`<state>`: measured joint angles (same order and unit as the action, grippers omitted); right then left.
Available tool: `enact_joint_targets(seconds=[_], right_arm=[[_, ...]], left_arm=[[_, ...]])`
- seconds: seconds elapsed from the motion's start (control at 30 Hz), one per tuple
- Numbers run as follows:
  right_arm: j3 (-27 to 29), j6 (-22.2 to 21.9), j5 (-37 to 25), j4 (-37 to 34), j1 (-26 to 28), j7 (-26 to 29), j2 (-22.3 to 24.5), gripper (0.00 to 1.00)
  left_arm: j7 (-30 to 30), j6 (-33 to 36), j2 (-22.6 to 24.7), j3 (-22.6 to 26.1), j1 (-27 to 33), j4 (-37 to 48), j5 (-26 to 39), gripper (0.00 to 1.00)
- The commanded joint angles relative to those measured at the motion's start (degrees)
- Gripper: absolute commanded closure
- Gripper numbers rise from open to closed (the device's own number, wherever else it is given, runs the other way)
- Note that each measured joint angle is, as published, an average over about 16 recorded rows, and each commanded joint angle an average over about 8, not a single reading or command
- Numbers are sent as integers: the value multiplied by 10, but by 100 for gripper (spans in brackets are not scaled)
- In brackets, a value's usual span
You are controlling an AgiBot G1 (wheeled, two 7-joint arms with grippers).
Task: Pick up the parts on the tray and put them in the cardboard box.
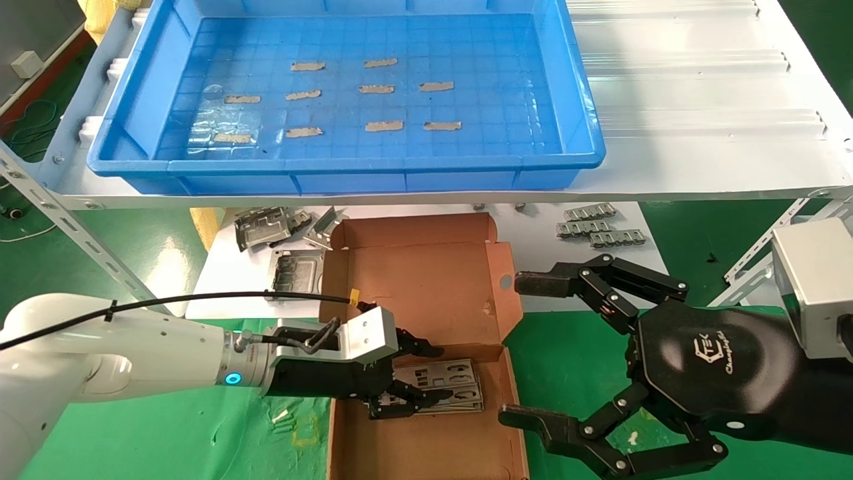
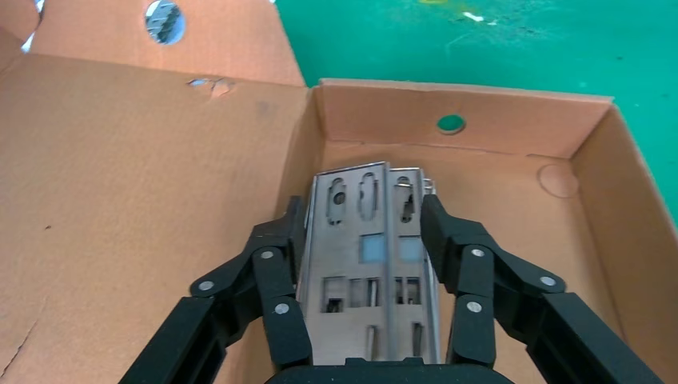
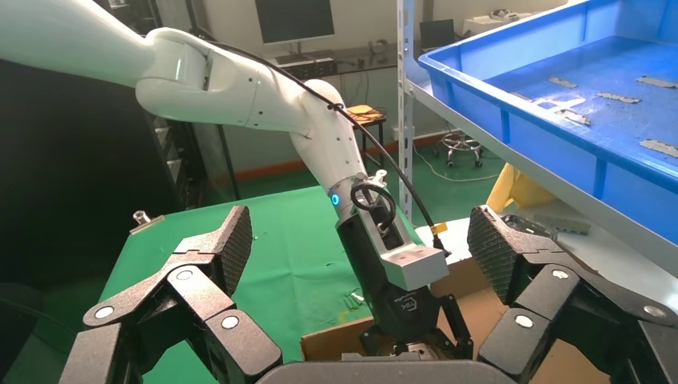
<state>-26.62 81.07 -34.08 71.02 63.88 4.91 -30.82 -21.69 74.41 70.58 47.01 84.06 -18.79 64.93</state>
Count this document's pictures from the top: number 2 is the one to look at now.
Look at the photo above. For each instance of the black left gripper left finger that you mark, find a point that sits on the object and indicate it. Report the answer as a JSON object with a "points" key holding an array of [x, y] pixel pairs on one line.
{"points": [[275, 275]]}

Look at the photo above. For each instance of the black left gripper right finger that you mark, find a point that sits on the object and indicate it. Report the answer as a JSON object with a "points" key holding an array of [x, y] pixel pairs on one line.
{"points": [[476, 275]]}

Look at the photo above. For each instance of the brown cardboard box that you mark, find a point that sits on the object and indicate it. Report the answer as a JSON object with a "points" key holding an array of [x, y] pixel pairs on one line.
{"points": [[132, 159]]}

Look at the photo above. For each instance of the small white paper scrap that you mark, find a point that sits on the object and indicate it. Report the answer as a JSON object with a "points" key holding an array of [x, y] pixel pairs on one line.
{"points": [[473, 17]]}

